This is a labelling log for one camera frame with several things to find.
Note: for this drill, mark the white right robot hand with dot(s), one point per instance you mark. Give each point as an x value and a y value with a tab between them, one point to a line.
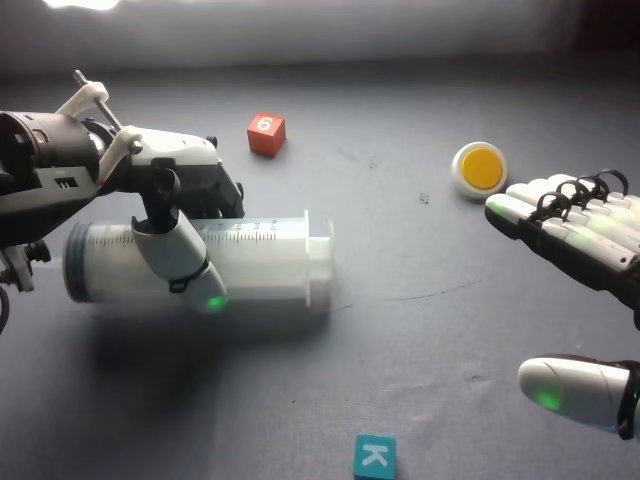
575	230

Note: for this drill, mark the white backdrop sheet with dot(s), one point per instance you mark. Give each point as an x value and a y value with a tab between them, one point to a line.
320	30

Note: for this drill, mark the yellow button with white rim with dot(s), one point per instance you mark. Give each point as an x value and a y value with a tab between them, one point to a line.
480	169

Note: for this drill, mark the large clear plastic syringe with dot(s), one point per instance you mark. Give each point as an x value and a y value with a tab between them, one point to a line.
270	270

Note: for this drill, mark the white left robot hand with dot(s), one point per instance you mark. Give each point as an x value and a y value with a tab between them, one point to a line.
180	245

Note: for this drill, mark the orange number cube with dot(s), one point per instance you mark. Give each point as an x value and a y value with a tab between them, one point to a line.
265	135

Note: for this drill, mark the grey table cloth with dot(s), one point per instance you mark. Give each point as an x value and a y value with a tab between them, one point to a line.
425	350

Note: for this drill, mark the teal letter cube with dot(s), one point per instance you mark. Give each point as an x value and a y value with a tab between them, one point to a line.
375	457

